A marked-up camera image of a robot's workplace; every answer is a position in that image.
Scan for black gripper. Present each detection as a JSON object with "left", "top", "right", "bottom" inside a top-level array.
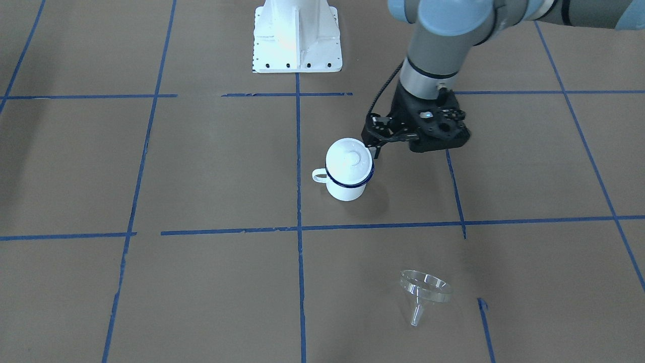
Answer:
[{"left": 361, "top": 82, "right": 422, "bottom": 159}]

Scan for white round lid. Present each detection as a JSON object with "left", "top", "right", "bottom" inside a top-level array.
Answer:
[{"left": 325, "top": 138, "right": 374, "bottom": 188}]

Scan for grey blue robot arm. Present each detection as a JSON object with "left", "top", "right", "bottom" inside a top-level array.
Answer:
[{"left": 361, "top": 1, "right": 643, "bottom": 158}]

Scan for white enamel mug blue rim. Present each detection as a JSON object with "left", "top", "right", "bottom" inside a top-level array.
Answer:
[{"left": 311, "top": 167, "right": 374, "bottom": 201}]

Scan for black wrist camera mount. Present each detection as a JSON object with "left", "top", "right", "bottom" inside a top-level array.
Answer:
[{"left": 406, "top": 89, "right": 471, "bottom": 153}]

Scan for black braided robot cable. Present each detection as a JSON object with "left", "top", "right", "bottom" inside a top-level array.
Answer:
[{"left": 368, "top": 59, "right": 406, "bottom": 117}]

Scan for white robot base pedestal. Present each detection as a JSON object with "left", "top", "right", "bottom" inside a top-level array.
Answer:
[{"left": 252, "top": 1, "right": 343, "bottom": 74}]

